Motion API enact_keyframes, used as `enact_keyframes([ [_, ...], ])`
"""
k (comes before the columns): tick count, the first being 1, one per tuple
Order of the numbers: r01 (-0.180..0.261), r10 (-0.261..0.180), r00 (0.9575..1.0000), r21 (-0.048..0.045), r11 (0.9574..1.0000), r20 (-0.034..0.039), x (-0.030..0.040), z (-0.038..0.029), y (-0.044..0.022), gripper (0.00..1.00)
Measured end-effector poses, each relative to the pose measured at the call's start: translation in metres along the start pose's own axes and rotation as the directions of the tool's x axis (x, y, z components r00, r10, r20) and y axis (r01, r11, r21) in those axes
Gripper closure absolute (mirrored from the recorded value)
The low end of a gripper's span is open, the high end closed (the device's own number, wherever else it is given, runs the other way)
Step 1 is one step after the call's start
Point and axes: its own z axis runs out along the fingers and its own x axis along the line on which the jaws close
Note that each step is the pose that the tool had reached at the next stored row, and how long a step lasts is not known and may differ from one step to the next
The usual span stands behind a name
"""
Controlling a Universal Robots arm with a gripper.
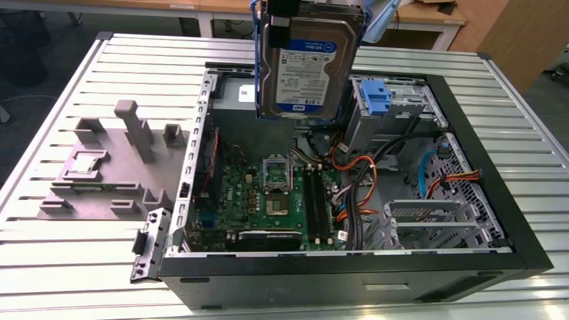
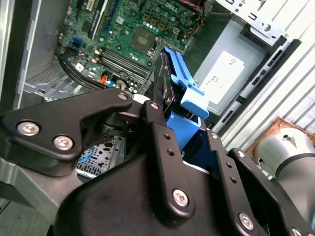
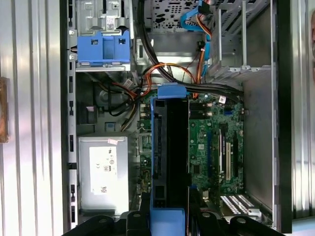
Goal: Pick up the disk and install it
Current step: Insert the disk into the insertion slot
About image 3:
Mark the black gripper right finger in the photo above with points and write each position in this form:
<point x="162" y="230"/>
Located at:
<point x="209" y="226"/>

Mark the blue plastic drive latch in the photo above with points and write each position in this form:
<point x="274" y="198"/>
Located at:
<point x="88" y="51"/>

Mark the black open PC case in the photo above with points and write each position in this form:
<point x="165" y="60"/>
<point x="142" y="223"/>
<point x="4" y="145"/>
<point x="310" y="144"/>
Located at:
<point x="284" y="123"/>

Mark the grey power supply unit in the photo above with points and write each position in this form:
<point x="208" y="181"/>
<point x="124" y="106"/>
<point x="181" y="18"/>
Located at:
<point x="83" y="172"/>

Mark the green motherboard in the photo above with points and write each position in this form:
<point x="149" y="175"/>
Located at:
<point x="204" y="137"/>

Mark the brown base plate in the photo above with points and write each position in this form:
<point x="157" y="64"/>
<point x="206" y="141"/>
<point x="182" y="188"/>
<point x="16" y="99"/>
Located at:
<point x="4" y="110"/>

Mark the person bare hand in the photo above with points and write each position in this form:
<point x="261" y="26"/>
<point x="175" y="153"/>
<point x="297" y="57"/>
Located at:
<point x="313" y="41"/>

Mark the hard disk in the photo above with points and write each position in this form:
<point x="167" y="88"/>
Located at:
<point x="177" y="147"/>

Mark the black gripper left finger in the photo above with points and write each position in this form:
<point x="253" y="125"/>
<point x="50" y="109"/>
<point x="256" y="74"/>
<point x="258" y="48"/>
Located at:
<point x="137" y="223"/>

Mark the white expansion slot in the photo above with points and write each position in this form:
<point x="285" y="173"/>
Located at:
<point x="229" y="159"/>

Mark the blue expansion slot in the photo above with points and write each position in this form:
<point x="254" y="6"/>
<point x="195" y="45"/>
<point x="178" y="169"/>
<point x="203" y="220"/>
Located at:
<point x="209" y="152"/>

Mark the metal drive cage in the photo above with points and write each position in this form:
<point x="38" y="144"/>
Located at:
<point x="86" y="14"/>

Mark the metal disk bay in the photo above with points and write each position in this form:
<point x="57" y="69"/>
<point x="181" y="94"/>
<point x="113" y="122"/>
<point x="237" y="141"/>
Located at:
<point x="231" y="37"/>

